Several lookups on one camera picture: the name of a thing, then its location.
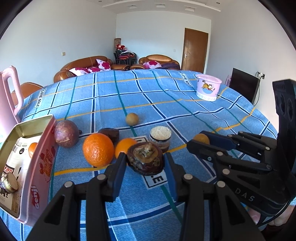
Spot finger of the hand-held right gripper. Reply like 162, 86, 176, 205
186, 138, 273, 173
201, 130, 278, 161

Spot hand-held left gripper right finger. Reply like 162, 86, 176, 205
164, 153, 265, 241

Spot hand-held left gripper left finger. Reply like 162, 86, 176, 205
25, 153, 127, 241

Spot tiny yellow-orange citrus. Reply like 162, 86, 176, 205
193, 133, 211, 145

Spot small orange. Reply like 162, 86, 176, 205
28, 142, 39, 159
115, 138, 139, 160

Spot large orange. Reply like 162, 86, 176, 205
83, 133, 115, 168

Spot white-topped toy cupcake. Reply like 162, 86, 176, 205
149, 126, 172, 153

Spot dark brown lumpy fruit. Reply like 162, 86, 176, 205
98, 128, 120, 145

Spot round tan longan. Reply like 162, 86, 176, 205
126, 113, 139, 126

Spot pink tin box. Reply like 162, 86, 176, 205
0, 114, 59, 228

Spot person's right hand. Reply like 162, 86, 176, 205
244, 201, 296, 229

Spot pink cartoon cup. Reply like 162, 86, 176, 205
196, 74, 223, 102

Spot black flat screen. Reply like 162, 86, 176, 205
231, 68, 260, 106

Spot blue plaid tablecloth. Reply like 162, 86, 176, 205
0, 69, 279, 241

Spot purple passion fruit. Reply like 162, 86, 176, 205
54, 120, 80, 148

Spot purple cloth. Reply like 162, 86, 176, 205
160, 63, 181, 70

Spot brown wooden door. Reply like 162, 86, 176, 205
181, 27, 209, 74

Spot brown leather armchair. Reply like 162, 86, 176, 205
138, 54, 181, 70

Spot printed paper sheet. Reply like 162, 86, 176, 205
0, 136, 43, 215

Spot brown toy cake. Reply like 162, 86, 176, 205
0, 172, 19, 193

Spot stacked black and red chairs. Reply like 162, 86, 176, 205
113, 49, 137, 66

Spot brown leather sofa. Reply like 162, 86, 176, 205
53, 56, 130, 83

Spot brown leather chair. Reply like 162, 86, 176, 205
11, 82, 44, 113

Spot tall patterned vase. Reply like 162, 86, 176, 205
113, 38, 122, 54

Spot pink electric kettle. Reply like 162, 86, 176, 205
0, 66, 24, 127

